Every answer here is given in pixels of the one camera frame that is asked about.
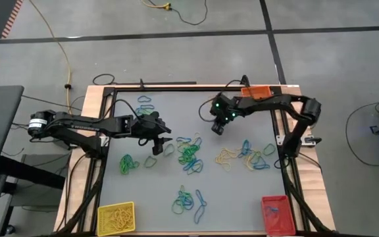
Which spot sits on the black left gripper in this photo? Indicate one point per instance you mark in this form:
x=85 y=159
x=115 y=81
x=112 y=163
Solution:
x=146 y=126

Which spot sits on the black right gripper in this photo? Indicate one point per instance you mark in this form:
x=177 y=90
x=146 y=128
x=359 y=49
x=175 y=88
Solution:
x=225 y=108

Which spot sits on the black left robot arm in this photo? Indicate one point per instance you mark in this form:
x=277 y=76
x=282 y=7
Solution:
x=77 y=123

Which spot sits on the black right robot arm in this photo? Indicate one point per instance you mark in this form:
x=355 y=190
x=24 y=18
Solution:
x=275 y=100

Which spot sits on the orange plastic basket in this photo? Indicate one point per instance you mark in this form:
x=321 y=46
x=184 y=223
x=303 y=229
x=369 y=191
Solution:
x=255 y=91

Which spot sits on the black metal rod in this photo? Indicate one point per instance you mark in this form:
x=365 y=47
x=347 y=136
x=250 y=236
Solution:
x=160 y=83

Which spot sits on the yellow plastic basket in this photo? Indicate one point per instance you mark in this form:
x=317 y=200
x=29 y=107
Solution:
x=101 y=207

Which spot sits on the black floor tape line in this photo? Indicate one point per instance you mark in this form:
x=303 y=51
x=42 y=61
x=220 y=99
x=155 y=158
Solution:
x=110 y=37
x=274 y=49

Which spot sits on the red plastic basket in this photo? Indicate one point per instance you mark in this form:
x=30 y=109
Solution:
x=285 y=224

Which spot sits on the black equipment stand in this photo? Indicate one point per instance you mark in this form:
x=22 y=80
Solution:
x=28 y=171

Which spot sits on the black side desk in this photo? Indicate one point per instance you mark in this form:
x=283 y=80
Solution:
x=2 y=131

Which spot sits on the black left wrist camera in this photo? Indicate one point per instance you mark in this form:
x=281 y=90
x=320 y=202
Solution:
x=153 y=116

